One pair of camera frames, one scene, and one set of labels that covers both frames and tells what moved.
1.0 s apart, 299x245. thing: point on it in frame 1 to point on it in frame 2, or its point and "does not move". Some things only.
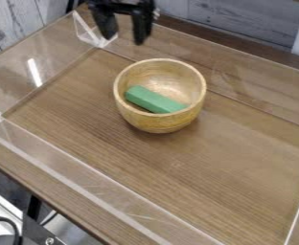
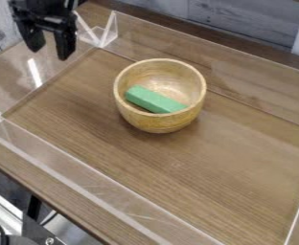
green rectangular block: [152, 100] does not move
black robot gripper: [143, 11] to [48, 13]
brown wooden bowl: [172, 77] does not move
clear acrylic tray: [179, 139] does not move
